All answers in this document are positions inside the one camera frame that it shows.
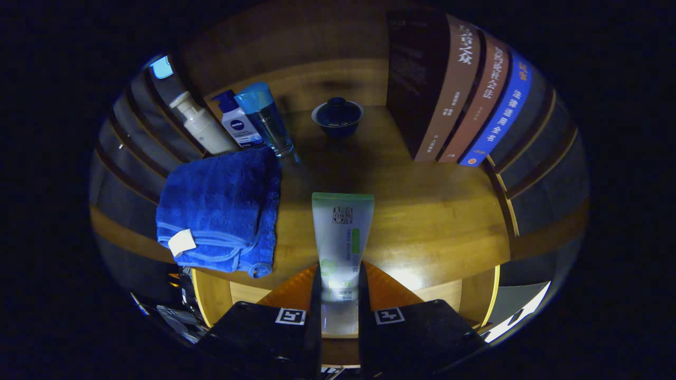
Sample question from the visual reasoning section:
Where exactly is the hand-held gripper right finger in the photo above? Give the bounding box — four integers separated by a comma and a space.
358, 261, 486, 378

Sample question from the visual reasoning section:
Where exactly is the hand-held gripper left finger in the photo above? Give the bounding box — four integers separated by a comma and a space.
196, 264, 323, 380

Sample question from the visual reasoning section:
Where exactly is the white tube with green label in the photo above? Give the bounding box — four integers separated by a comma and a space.
311, 192, 375, 336

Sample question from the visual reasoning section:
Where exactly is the wooden countertop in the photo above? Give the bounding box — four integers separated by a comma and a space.
90, 103, 589, 291

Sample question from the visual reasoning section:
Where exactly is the wooden cabinet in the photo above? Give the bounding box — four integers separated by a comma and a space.
90, 3, 589, 370

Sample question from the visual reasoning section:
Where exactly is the folded blue towel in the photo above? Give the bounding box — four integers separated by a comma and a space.
156, 146, 282, 279

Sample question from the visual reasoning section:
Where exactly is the blue lidded teacup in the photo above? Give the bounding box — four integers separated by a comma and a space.
311, 97, 365, 139

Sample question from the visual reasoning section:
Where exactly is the clear teal bottle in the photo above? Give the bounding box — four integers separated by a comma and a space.
234, 82, 295, 158

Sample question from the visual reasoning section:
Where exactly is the white bottle with blue cap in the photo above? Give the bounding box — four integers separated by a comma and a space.
212, 90, 265, 149

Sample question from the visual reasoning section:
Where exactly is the white pump bottle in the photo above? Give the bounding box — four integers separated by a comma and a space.
169, 91, 239, 156

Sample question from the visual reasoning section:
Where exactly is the dark brown book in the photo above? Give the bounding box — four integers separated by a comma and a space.
386, 12, 482, 162

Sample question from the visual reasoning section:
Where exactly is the blue book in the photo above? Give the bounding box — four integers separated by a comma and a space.
458, 50, 533, 168

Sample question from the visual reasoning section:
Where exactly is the reddish brown book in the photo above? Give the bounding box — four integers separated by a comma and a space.
438, 32, 510, 163

